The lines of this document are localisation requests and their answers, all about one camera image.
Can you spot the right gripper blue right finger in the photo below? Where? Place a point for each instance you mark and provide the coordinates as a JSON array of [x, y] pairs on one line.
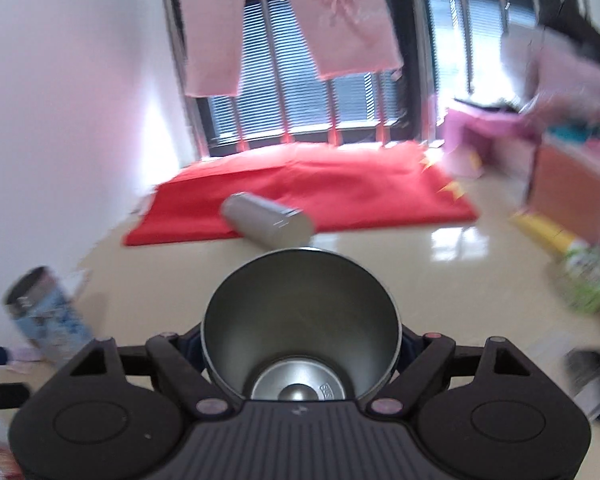
[[410, 348]]

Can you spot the red flag cloth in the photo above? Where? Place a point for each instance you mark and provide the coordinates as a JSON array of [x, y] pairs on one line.
[[340, 188]]

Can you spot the stainless steel cylinder flask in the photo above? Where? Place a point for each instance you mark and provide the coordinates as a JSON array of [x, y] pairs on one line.
[[267, 223]]

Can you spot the pink paper bag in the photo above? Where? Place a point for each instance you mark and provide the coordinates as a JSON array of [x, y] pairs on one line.
[[567, 85]]

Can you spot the pink paw print cup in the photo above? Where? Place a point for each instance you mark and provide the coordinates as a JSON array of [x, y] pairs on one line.
[[301, 324]]

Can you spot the white stacked boxes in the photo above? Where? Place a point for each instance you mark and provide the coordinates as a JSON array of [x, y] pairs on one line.
[[519, 51]]

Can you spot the black cloth item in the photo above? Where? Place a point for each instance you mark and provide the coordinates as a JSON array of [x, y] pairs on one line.
[[583, 372]]

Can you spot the steel window guard rail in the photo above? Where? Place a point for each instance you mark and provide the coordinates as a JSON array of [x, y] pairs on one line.
[[256, 72]]

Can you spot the pink storage box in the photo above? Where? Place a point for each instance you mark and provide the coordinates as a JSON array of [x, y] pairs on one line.
[[474, 139]]

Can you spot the blue cartoon steel cup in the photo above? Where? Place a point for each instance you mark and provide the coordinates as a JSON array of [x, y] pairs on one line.
[[44, 313]]

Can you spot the yellow tube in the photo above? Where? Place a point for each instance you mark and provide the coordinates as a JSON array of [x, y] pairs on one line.
[[548, 233]]

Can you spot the orange pink box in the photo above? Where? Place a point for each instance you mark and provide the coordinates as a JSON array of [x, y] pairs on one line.
[[565, 185]]

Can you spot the sticker sheet booklet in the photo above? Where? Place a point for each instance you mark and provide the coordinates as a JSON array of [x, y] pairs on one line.
[[22, 360]]

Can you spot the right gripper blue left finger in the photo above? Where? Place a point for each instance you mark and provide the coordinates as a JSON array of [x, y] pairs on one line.
[[191, 349]]

